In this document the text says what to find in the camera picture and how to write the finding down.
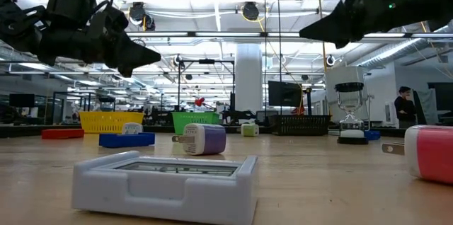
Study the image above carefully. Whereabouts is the white sand hourglass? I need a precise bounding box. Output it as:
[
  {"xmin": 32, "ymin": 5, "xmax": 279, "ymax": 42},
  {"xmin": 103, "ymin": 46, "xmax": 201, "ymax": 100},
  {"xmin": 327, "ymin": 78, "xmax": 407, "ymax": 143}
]
[{"xmin": 333, "ymin": 81, "xmax": 369, "ymax": 146}]

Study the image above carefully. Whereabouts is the yellow plastic basket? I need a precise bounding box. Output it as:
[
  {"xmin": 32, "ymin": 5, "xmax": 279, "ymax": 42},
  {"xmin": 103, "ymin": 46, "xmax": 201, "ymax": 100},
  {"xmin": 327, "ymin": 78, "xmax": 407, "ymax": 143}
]
[{"xmin": 79, "ymin": 111, "xmax": 145, "ymax": 134}]

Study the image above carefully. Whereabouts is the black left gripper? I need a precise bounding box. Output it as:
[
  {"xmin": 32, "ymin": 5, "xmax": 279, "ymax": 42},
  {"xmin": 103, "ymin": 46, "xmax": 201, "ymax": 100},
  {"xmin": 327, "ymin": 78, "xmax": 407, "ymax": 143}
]
[{"xmin": 38, "ymin": 26, "xmax": 162, "ymax": 78}]

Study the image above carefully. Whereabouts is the green white USB charger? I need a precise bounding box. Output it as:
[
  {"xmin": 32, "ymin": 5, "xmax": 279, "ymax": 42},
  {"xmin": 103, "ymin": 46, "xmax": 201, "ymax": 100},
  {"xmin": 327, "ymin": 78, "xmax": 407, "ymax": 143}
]
[{"xmin": 240, "ymin": 122, "xmax": 260, "ymax": 138}]

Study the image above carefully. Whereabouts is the black hanging cable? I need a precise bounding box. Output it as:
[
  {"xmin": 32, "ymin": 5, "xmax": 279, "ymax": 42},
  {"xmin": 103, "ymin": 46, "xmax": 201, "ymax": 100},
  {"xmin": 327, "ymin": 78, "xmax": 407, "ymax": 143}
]
[
  {"xmin": 263, "ymin": 0, "xmax": 268, "ymax": 113},
  {"xmin": 275, "ymin": 0, "xmax": 283, "ymax": 113}
]

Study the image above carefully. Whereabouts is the black aluminium table frame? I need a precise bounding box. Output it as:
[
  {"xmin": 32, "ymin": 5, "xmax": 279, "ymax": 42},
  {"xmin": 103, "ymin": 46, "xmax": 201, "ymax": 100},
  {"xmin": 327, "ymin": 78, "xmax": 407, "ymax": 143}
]
[{"xmin": 0, "ymin": 122, "xmax": 453, "ymax": 138}]

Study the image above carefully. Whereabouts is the white plastic tray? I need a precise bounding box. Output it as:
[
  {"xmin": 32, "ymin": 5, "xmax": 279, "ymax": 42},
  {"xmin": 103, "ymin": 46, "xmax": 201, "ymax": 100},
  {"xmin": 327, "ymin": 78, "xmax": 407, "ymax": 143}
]
[{"xmin": 71, "ymin": 150, "xmax": 260, "ymax": 225}]

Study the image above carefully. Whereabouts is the white structural column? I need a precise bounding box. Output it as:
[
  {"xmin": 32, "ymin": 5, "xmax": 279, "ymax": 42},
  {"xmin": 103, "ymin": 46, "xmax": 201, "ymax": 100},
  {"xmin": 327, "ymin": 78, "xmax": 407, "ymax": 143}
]
[{"xmin": 234, "ymin": 43, "xmax": 264, "ymax": 113}]

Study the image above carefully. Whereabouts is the green plastic basket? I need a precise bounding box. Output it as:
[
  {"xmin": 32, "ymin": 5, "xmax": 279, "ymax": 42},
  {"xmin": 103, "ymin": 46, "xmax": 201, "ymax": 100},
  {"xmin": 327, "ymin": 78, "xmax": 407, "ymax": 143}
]
[{"xmin": 171, "ymin": 111, "xmax": 221, "ymax": 136}]

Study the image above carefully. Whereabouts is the red digital thermometer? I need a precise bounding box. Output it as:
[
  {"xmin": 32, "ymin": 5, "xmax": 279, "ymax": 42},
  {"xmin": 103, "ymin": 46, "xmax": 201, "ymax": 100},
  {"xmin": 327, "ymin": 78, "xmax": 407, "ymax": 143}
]
[{"xmin": 40, "ymin": 128, "xmax": 86, "ymax": 140}]

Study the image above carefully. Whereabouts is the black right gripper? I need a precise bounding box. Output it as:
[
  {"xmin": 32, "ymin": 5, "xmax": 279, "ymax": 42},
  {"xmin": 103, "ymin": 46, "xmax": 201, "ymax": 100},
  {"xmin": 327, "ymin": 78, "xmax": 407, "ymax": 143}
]
[{"xmin": 299, "ymin": 0, "xmax": 418, "ymax": 50}]

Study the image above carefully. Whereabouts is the blue sand hourglass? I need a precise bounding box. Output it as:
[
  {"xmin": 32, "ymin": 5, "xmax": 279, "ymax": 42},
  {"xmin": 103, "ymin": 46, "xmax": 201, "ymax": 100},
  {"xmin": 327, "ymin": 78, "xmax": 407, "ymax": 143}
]
[{"xmin": 98, "ymin": 96, "xmax": 116, "ymax": 113}]

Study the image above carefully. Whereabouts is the black plastic basket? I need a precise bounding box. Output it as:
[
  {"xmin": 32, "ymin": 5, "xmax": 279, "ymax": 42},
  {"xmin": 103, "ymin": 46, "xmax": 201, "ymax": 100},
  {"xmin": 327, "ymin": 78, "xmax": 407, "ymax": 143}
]
[{"xmin": 267, "ymin": 114, "xmax": 332, "ymax": 137}]

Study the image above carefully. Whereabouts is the black metal gantry frame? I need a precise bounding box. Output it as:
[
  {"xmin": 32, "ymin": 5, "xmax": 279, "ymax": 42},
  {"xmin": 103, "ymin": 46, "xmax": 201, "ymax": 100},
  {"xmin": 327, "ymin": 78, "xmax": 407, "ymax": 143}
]
[{"xmin": 177, "ymin": 58, "xmax": 236, "ymax": 113}]

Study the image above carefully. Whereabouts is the purple white USB charger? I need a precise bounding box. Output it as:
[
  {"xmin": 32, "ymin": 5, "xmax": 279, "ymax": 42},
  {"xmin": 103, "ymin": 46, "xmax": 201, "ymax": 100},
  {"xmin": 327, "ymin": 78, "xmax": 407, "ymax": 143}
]
[{"xmin": 171, "ymin": 122, "xmax": 228, "ymax": 156}]

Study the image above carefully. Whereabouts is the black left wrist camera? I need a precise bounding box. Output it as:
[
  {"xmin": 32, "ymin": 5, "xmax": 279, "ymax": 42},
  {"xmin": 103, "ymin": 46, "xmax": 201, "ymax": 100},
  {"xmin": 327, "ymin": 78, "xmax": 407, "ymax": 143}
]
[{"xmin": 87, "ymin": 5, "xmax": 129, "ymax": 38}]

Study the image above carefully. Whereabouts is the blue white USB charger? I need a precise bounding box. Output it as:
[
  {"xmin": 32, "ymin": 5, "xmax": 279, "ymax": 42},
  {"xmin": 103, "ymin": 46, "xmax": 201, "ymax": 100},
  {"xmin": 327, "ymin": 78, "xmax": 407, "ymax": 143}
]
[{"xmin": 121, "ymin": 122, "xmax": 144, "ymax": 135}]

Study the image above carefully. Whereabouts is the person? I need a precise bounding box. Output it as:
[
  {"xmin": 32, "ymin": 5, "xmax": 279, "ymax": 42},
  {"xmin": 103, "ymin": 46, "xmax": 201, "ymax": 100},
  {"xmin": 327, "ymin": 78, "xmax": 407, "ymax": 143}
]
[{"xmin": 394, "ymin": 86, "xmax": 418, "ymax": 129}]

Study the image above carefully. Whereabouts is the small black monitor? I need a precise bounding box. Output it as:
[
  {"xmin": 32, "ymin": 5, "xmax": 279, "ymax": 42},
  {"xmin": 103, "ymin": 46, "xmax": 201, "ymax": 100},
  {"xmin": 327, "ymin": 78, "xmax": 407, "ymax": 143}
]
[{"xmin": 8, "ymin": 93, "xmax": 36, "ymax": 108}]

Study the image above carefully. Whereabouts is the large black monitor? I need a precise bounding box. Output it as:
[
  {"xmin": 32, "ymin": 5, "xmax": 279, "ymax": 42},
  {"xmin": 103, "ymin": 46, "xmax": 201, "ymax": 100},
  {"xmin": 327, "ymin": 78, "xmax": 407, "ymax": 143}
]
[{"xmin": 427, "ymin": 82, "xmax": 453, "ymax": 112}]

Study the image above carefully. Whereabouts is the yellow hanging cable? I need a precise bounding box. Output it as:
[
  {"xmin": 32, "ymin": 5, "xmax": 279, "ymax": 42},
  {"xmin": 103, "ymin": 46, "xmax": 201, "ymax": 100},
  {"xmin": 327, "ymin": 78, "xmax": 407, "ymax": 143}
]
[{"xmin": 316, "ymin": 0, "xmax": 328, "ymax": 74}]

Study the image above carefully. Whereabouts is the long ceiling light bar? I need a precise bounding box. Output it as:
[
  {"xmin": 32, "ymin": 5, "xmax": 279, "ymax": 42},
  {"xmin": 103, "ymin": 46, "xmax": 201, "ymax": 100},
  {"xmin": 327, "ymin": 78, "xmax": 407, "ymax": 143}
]
[{"xmin": 124, "ymin": 30, "xmax": 453, "ymax": 40}]

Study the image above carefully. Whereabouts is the pink white USB charger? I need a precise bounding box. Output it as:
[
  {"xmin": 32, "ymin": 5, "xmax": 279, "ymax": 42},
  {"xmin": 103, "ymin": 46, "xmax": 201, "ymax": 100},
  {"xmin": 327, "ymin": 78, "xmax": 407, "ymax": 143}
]
[{"xmin": 381, "ymin": 124, "xmax": 453, "ymax": 185}]

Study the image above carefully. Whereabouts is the black monitor on stand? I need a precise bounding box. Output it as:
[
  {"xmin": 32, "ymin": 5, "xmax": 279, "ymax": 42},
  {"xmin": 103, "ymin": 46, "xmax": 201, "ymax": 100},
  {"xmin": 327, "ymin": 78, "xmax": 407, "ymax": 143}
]
[{"xmin": 267, "ymin": 80, "xmax": 304, "ymax": 108}]

